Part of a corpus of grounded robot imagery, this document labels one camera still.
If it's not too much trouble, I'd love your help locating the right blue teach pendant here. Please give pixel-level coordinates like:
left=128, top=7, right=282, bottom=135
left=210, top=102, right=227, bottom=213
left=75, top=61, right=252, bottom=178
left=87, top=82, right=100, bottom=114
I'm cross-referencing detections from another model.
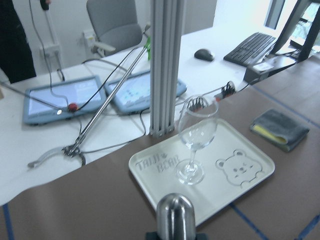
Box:
left=104, top=69, right=188, bottom=115

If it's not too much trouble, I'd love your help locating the steel squeezer handle rod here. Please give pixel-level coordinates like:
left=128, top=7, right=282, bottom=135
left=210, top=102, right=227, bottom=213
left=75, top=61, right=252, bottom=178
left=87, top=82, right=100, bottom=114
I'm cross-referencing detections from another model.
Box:
left=156, top=193, right=196, bottom=240

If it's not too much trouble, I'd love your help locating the black pendant cable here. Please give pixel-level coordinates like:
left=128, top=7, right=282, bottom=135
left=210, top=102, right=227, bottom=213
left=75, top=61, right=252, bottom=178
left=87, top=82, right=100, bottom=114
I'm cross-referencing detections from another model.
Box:
left=48, top=44, right=148, bottom=112

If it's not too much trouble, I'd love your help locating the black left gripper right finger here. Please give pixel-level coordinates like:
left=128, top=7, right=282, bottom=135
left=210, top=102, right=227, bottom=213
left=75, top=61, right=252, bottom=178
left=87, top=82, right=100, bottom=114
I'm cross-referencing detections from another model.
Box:
left=195, top=233, right=208, bottom=240

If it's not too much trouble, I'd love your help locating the power strip with plugs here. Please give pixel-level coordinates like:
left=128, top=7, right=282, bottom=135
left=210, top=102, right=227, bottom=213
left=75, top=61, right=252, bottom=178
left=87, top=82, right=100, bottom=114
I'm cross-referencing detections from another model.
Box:
left=186, top=96, right=209, bottom=112
left=214, top=81, right=236, bottom=102

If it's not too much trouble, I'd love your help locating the black keyboard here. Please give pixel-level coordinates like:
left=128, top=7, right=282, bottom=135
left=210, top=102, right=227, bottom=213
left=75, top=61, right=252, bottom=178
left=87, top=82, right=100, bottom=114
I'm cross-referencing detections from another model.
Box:
left=223, top=32, right=276, bottom=67

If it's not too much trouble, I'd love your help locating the black monitor stand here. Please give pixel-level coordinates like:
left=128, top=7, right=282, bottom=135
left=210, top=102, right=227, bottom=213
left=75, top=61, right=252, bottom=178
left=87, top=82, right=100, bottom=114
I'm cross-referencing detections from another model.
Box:
left=270, top=0, right=320, bottom=62

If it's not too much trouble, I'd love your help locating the grey office chair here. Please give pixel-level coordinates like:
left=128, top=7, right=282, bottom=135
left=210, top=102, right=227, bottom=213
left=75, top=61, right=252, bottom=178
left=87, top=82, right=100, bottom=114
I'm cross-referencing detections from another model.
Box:
left=86, top=0, right=143, bottom=56

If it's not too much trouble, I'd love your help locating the grey yellow folded cloth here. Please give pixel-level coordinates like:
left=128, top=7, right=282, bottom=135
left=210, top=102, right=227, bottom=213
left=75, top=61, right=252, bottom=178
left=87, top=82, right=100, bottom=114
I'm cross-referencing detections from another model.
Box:
left=250, top=109, right=310, bottom=152

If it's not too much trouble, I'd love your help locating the aluminium frame post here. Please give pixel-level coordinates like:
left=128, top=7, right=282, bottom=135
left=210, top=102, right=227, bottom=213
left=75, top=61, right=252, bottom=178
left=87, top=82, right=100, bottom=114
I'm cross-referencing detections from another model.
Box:
left=149, top=0, right=185, bottom=137

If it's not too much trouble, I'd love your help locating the near power strip with plugs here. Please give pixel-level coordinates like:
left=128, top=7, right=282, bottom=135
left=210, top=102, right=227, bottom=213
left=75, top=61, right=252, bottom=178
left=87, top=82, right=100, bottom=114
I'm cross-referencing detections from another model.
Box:
left=186, top=96, right=209, bottom=112

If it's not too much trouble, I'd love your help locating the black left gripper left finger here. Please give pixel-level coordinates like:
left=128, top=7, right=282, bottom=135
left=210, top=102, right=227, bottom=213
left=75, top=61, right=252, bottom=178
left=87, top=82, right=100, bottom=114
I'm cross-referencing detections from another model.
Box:
left=145, top=232, right=158, bottom=240

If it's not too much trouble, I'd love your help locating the far power strip with plugs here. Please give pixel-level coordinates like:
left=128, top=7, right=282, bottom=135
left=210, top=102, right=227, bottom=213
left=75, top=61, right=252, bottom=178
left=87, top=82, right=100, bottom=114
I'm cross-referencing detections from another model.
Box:
left=214, top=81, right=236, bottom=102

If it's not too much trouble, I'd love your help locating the blue teach pendant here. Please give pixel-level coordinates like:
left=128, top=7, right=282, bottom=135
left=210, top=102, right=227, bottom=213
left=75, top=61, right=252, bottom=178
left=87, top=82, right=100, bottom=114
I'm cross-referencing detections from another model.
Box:
left=104, top=69, right=188, bottom=115
left=22, top=75, right=107, bottom=125

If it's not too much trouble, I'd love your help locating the left blue teach pendant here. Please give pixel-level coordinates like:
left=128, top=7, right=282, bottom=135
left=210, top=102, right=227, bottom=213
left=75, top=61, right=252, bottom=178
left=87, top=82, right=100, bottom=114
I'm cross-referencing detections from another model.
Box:
left=22, top=75, right=107, bottom=125

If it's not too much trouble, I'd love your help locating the clear wine glass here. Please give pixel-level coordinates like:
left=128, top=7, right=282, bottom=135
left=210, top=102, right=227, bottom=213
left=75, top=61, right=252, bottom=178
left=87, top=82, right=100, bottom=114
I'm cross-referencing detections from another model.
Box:
left=175, top=94, right=219, bottom=186

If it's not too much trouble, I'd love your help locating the cream bear serving tray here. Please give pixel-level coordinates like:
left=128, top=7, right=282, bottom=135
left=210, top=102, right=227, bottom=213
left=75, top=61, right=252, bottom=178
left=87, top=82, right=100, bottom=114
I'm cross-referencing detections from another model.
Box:
left=128, top=119, right=275, bottom=225

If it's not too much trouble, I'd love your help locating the metal reacher grabber tool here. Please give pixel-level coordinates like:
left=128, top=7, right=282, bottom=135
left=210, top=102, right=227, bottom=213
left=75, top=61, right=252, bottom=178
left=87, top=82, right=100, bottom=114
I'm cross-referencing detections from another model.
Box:
left=27, top=22, right=151, bottom=169

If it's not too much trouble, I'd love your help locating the black computer mouse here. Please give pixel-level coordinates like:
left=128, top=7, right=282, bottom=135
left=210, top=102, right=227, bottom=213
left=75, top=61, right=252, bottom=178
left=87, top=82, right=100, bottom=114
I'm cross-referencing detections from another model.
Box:
left=194, top=48, right=215, bottom=62

